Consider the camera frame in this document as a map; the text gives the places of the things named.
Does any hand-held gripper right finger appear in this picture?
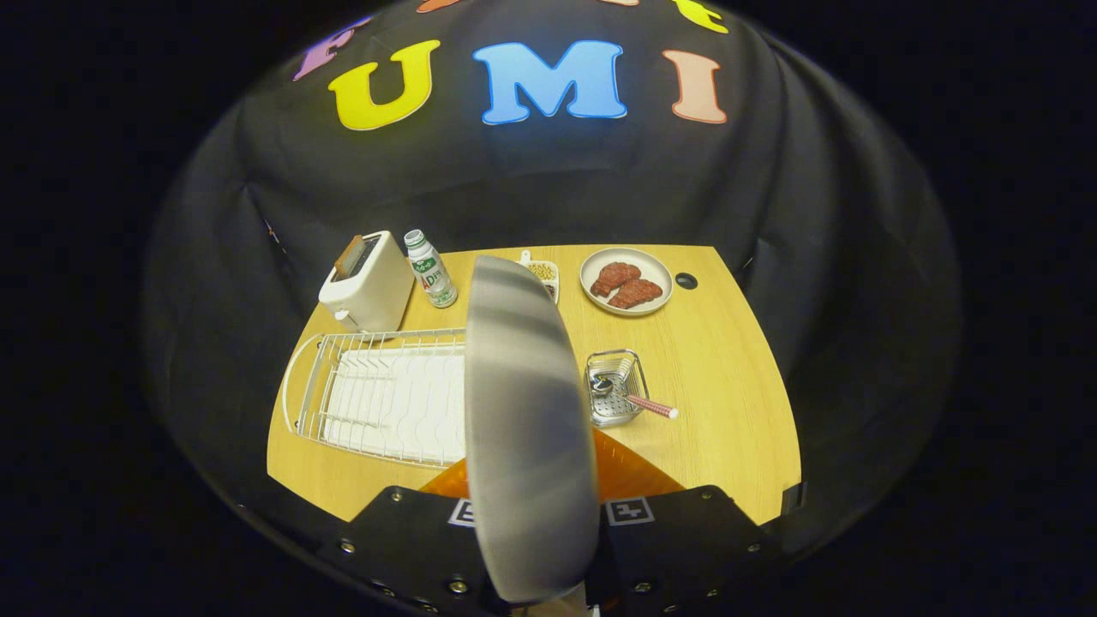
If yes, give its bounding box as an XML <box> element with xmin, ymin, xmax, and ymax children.
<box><xmin>587</xmin><ymin>428</ymin><xmax>785</xmax><ymax>617</ymax></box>

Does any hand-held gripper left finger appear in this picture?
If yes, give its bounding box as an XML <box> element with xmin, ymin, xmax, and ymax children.
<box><xmin>330</xmin><ymin>457</ymin><xmax>507</xmax><ymax>617</ymax></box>

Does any metal spoon pink striped handle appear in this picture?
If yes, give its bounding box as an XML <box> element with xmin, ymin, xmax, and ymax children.
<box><xmin>591</xmin><ymin>377</ymin><xmax>680</xmax><ymax>420</ymax></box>

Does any white wire dish rack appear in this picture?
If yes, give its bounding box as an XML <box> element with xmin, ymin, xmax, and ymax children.
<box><xmin>281</xmin><ymin>330</ymin><xmax>469</xmax><ymax>469</ymax></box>

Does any metal wire basket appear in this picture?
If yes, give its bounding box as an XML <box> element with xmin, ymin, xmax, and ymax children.
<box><xmin>584</xmin><ymin>349</ymin><xmax>650</xmax><ymax>428</ymax></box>

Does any white plate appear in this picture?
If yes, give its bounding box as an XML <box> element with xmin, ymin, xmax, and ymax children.
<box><xmin>464</xmin><ymin>255</ymin><xmax>600</xmax><ymax>604</ymax></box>

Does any beige meat serving plate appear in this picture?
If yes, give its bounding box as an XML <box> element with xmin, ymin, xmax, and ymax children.
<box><xmin>579</xmin><ymin>248</ymin><xmax>674</xmax><ymax>317</ymax></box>

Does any white divided bean dish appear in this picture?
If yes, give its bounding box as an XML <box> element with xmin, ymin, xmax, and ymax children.
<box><xmin>519</xmin><ymin>249</ymin><xmax>560</xmax><ymax>303</ymax></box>

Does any red meat patty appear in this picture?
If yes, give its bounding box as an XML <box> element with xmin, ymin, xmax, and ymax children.
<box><xmin>608</xmin><ymin>279</ymin><xmax>664</xmax><ymax>310</ymax></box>
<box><xmin>590</xmin><ymin>262</ymin><xmax>642</xmax><ymax>298</ymax></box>

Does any white toaster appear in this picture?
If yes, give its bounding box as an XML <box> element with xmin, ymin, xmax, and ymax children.
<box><xmin>319</xmin><ymin>231</ymin><xmax>415</xmax><ymax>333</ymax></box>

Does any small white green-label bottle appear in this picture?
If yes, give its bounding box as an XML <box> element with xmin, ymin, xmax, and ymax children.
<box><xmin>404</xmin><ymin>229</ymin><xmax>458</xmax><ymax>309</ymax></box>

